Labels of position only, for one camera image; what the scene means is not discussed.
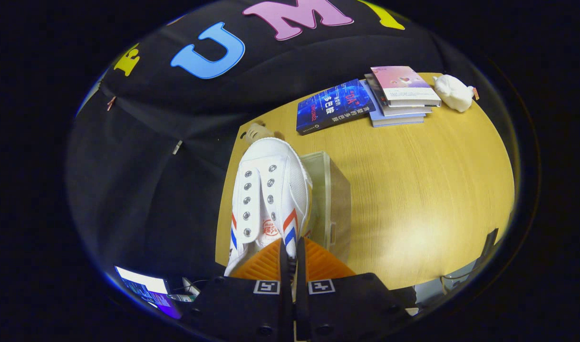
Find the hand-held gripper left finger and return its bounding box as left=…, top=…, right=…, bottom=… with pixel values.
left=190, top=239, right=294, bottom=342

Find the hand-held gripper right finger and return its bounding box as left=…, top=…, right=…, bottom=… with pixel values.
left=295, top=237, right=417, bottom=342

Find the beige fabric storage box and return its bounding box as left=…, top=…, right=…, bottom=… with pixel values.
left=297, top=151, right=352, bottom=265

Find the white striped canvas shoe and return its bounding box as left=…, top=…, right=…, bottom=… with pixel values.
left=223, top=137, right=313, bottom=277

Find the computer monitor screen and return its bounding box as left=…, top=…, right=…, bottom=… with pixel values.
left=114, top=266, right=182, bottom=320

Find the beige plush dog toy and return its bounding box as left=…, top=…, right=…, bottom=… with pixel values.
left=240, top=123, right=277, bottom=146

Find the dark blue book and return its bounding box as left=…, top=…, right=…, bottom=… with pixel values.
left=296, top=78, right=377, bottom=136

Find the grey book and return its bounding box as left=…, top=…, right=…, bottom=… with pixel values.
left=365, top=74, right=433, bottom=118

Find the white plush toy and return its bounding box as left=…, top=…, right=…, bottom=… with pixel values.
left=433, top=74, right=477, bottom=113

